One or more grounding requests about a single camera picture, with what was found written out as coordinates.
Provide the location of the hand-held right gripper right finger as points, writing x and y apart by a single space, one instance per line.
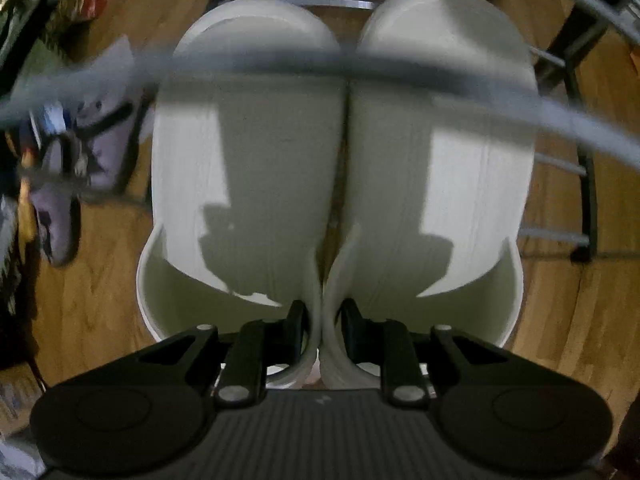
351 327

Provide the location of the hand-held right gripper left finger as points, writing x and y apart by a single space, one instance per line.
296 327

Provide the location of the white slide sandal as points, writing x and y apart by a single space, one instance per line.
450 170
250 160

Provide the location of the metal shoe rack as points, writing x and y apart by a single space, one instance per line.
280 60

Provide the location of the purple clog with black sole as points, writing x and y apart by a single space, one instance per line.
112 135
57 220

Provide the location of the red snack packet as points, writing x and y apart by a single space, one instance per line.
92 2

